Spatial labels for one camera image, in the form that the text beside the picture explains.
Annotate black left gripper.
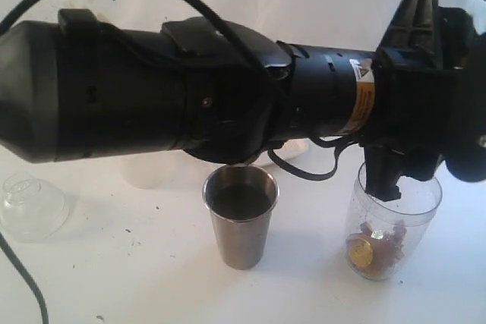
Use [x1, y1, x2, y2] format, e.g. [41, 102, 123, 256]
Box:
[361, 0, 485, 201]

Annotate brown wooden cubes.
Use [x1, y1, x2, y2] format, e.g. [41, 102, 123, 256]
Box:
[360, 221, 407, 278]

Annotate gold coin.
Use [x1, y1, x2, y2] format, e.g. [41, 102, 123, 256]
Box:
[346, 236, 374, 268]

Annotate stainless steel cup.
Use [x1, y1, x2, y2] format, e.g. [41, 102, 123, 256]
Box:
[202, 165, 279, 270]

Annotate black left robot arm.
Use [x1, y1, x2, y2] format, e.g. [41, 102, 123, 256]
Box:
[1, 0, 485, 201]

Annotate clear plastic shaker cup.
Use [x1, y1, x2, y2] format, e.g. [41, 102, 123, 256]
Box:
[344, 164, 443, 281]

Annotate clear dome shaker lid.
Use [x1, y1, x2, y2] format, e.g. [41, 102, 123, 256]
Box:
[1, 172, 70, 243]

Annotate white rectangular tray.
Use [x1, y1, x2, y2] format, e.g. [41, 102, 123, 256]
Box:
[254, 139, 309, 167]

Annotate translucent plastic container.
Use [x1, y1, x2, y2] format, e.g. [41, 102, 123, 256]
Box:
[121, 152, 178, 190]

